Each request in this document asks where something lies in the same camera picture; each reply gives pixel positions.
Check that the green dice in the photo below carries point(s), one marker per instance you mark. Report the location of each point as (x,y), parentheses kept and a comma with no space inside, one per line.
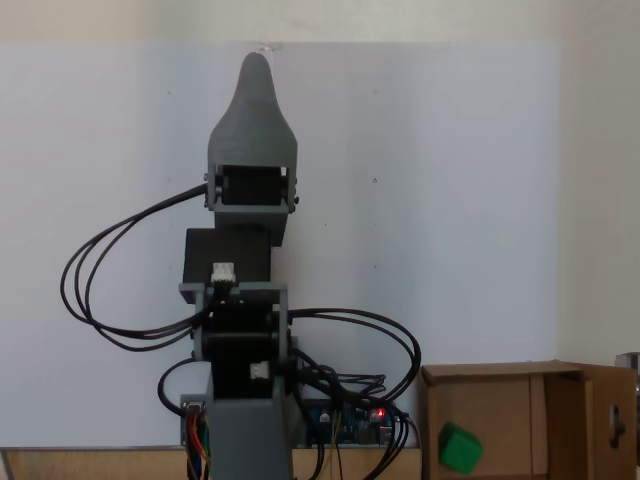
(457,450)

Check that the small circuit board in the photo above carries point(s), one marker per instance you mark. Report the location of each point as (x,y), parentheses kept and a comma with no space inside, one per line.
(196,407)

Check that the grey teardrop gripper finger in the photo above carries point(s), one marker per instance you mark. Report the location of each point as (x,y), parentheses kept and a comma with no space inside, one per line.
(252,130)

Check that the blue circuit board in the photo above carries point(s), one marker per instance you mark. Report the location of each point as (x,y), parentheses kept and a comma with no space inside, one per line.
(350,432)

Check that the brown cardboard box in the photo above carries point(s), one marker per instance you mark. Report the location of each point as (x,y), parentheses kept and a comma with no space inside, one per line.
(565,425)

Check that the grey board mounting plate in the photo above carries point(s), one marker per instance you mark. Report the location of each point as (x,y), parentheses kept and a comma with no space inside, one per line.
(184,398)

